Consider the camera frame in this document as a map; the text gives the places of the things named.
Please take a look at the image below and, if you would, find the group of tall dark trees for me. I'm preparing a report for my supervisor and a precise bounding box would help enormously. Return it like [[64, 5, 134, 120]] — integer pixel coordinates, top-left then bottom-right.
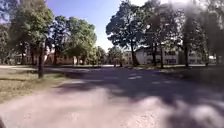
[[105, 0, 224, 70]]

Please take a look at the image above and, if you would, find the grey asphalt path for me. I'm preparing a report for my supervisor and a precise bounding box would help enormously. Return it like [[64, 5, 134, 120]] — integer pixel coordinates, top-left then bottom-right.
[[0, 65, 224, 128]]

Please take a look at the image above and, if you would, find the red brick building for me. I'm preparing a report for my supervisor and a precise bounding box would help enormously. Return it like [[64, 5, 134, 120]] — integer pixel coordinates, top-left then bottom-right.
[[13, 46, 84, 66]]

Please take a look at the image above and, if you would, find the tree with straight dark trunk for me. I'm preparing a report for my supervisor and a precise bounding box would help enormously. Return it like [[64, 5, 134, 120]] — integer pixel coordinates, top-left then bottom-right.
[[9, 0, 56, 80]]

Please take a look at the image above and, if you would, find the row of leafy trees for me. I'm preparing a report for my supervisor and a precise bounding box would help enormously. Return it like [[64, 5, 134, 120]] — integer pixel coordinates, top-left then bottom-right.
[[0, 0, 108, 68]]

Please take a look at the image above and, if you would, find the white building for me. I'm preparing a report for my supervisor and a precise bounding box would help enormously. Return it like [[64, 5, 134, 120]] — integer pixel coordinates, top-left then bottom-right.
[[123, 46, 218, 66]]

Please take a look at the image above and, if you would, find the shaded grass verge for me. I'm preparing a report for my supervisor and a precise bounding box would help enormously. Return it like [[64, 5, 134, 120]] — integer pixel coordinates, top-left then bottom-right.
[[146, 64, 224, 85]]

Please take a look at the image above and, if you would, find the pale crossing path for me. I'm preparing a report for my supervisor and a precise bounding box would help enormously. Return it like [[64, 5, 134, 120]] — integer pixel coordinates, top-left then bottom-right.
[[0, 64, 115, 71]]

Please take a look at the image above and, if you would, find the dry grass lawn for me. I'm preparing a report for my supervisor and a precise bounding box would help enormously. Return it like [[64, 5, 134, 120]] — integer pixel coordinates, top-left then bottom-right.
[[0, 68, 73, 105]]

